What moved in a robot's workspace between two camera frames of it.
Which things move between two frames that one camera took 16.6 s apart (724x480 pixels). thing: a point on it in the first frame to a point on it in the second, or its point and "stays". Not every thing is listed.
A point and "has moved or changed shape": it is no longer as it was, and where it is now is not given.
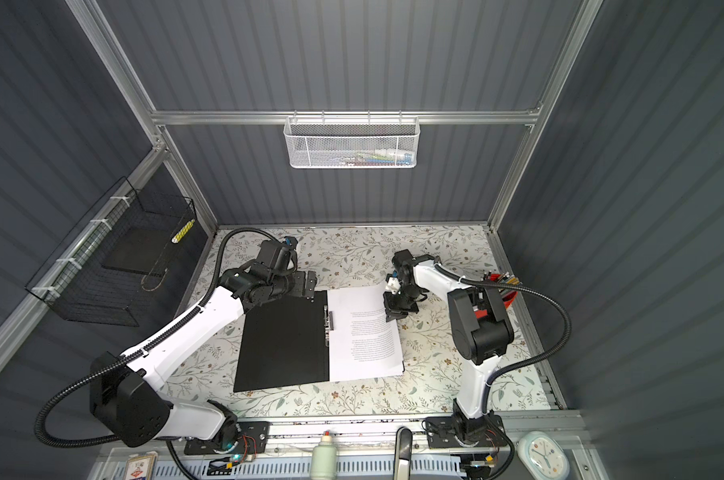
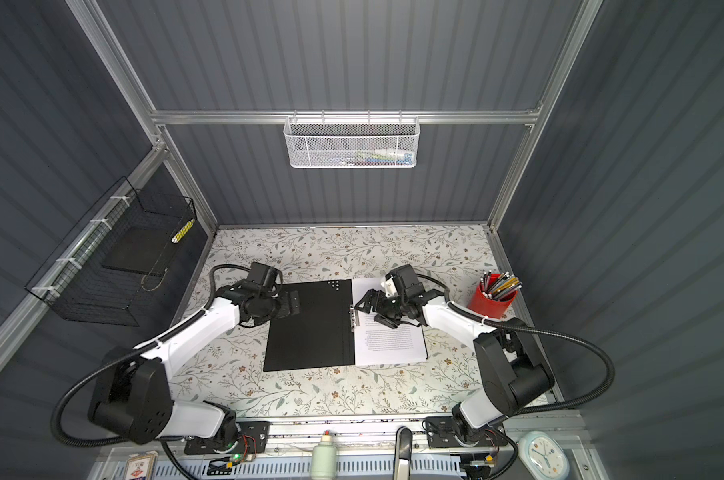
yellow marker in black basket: [186, 227] stays
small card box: [140, 467] stays
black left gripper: [300, 288] to [285, 309]
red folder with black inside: [283, 342] has moved or changed shape
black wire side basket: [102, 273] stays
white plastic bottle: [324, 459] stays
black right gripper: [395, 312] to [373, 295]
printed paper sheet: [362, 344] has moved or changed shape
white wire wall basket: [352, 142] stays
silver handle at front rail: [403, 454] stays
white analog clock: [543, 455] stays
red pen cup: [506, 278] stays
